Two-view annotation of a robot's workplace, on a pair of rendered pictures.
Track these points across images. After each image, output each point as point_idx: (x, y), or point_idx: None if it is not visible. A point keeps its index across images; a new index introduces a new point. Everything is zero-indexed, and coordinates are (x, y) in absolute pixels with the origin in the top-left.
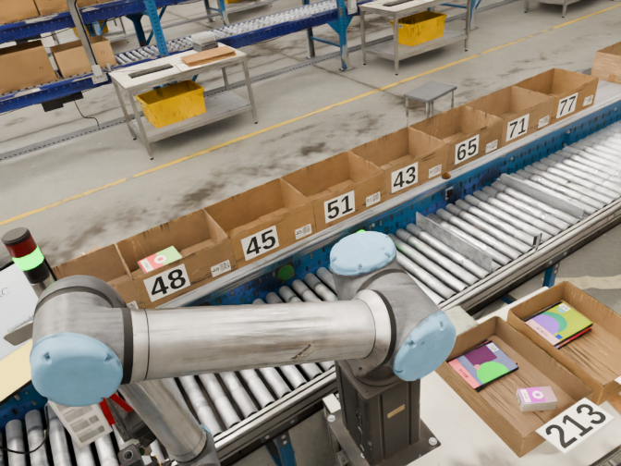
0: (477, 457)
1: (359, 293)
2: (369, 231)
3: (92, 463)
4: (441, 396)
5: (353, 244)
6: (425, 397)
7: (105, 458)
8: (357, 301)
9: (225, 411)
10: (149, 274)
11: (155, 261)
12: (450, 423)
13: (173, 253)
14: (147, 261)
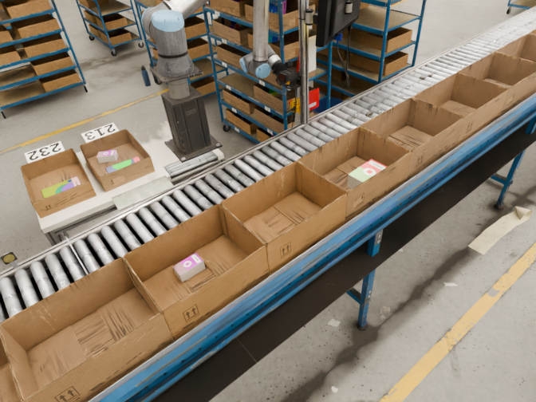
0: (149, 141)
1: (172, 6)
2: (160, 18)
3: (342, 124)
4: (155, 159)
5: (170, 15)
6: (164, 159)
7: (336, 124)
8: (173, 1)
9: (279, 144)
10: (350, 132)
11: (372, 169)
12: (156, 150)
13: (360, 177)
14: (381, 169)
